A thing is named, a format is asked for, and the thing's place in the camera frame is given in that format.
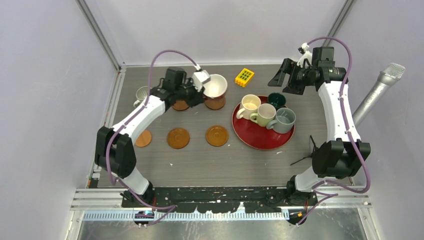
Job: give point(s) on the dark ringed wooden coaster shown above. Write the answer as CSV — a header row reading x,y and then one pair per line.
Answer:
x,y
217,135

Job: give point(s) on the grey green mug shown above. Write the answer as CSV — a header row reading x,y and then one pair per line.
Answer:
x,y
283,121

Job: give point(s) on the grey ribbed cup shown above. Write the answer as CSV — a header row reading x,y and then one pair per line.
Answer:
x,y
141,94

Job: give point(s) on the white bowl cup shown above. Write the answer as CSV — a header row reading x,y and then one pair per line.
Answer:
x,y
216,88

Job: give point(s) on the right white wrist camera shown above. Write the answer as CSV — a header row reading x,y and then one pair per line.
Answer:
x,y
306,56

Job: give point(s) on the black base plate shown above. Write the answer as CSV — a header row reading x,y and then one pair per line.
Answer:
x,y
219,200

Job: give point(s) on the red round tray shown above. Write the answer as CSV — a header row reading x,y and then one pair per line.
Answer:
x,y
256,136

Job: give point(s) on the light wooden coaster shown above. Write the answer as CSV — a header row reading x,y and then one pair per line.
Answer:
x,y
144,139

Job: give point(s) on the cream mug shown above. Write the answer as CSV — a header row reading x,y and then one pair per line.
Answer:
x,y
249,105

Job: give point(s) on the pale green cup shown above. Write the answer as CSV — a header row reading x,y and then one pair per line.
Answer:
x,y
264,114

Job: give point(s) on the silver microphone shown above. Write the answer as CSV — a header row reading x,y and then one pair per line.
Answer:
x,y
385,80

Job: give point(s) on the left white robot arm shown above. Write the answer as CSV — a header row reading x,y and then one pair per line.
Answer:
x,y
114,148

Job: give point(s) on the yellow toy brick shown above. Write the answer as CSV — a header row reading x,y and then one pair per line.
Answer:
x,y
244,77

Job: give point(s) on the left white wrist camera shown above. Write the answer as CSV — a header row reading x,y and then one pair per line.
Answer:
x,y
200,78

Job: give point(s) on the dark green cup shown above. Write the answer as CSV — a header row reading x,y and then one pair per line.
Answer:
x,y
277,100

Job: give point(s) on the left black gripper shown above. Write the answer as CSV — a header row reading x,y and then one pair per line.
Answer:
x,y
197,97

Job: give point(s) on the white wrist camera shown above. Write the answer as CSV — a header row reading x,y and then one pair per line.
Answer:
x,y
306,56
200,78

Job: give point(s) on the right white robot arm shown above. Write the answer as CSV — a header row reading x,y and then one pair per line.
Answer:
x,y
343,153

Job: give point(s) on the aluminium frame rail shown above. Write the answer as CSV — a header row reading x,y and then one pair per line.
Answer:
x,y
116,204

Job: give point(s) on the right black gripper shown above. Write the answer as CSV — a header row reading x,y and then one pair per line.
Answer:
x,y
289,66

